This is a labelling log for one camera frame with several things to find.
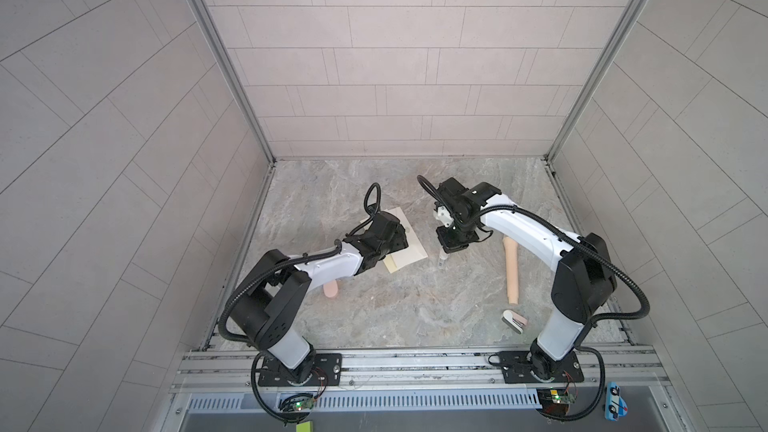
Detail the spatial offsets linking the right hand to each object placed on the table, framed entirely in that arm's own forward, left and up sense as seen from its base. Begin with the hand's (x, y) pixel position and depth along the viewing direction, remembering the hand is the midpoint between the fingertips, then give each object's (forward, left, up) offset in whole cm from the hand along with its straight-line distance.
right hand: (442, 251), depth 82 cm
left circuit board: (-32, +35, -5) cm, 47 cm away
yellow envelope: (+2, +15, -8) cm, 17 cm away
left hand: (+8, +9, -3) cm, 13 cm away
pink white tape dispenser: (-17, -17, -8) cm, 25 cm away
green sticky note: (-35, +34, -7) cm, 50 cm away
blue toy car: (-36, -34, -9) cm, 50 cm away
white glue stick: (0, 0, -3) cm, 3 cm away
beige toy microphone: (-4, -20, -7) cm, 22 cm away
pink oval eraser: (-6, +32, -7) cm, 33 cm away
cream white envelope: (+5, +7, -8) cm, 12 cm away
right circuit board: (-34, -22, -11) cm, 42 cm away
